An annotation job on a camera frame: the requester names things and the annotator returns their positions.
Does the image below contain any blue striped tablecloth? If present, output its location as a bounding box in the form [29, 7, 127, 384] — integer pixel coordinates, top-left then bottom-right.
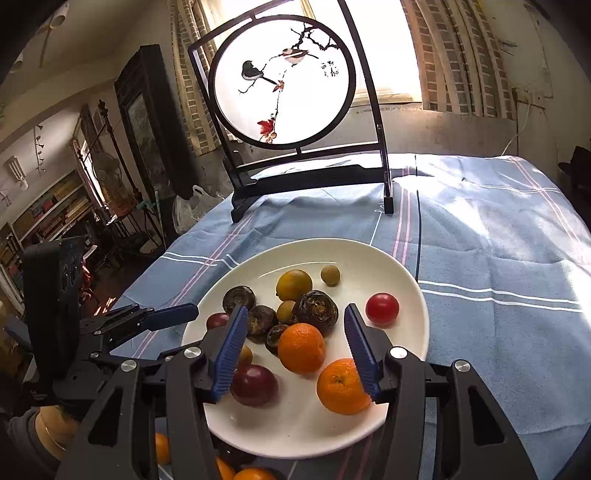
[108, 154, 591, 480]

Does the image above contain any large yellow-green fruit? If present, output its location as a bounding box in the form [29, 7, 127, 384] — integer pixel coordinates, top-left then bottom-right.
[276, 270, 313, 302]

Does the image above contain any window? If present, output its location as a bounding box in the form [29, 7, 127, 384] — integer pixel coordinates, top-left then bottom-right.
[198, 0, 423, 104]

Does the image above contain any bird painting table screen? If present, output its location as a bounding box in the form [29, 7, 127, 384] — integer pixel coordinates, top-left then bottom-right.
[188, 0, 394, 223]

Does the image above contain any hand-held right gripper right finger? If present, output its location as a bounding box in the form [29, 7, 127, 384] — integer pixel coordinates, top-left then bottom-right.
[344, 303, 539, 480]

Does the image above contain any dark framed painting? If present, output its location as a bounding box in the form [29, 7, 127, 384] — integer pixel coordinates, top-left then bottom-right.
[115, 45, 195, 204]

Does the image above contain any checked curtain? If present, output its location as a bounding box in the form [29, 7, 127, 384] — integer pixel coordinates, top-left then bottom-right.
[171, 0, 222, 155]
[402, 0, 518, 121]

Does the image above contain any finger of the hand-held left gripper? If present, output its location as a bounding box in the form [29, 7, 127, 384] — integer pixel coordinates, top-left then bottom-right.
[90, 340, 208, 370]
[81, 302, 199, 344]

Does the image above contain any black hat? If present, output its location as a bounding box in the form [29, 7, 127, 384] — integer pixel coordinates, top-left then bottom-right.
[558, 147, 591, 191]

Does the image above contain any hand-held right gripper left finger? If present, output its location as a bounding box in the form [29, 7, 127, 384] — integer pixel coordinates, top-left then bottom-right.
[55, 305, 250, 480]

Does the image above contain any large dark brown water chestnut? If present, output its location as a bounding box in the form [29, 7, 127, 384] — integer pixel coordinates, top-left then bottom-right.
[292, 290, 340, 326]

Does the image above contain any black coat stand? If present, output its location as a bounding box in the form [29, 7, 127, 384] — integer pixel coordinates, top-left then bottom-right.
[98, 99, 139, 222]

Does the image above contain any standing fan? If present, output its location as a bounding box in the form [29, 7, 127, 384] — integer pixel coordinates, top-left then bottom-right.
[91, 152, 125, 197]

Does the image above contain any white round plate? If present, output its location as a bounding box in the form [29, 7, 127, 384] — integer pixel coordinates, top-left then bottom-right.
[181, 237, 431, 460]

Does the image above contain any white plastic bag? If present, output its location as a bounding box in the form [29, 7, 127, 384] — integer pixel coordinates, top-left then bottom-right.
[173, 185, 223, 234]

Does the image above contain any red tomato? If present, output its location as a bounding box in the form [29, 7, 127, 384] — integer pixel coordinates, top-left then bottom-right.
[365, 292, 400, 326]

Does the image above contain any wooden bookshelf with books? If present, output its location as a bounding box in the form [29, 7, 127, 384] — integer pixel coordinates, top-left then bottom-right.
[0, 171, 98, 261]

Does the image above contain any wall power socket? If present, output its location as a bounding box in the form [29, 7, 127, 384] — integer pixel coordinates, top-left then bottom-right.
[515, 88, 552, 104]

